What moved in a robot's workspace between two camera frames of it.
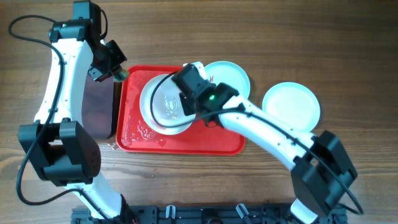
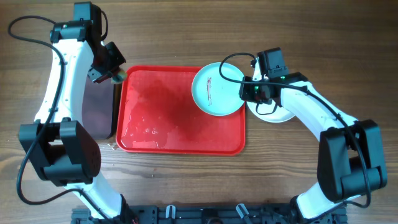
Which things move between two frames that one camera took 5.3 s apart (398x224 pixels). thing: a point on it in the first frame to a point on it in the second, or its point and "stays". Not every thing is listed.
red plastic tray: (134, 135) stays
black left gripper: (99, 74) stays
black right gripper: (186, 106) to (247, 94)
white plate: (167, 107) to (268, 112)
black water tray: (98, 107) stays
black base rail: (206, 214) stays
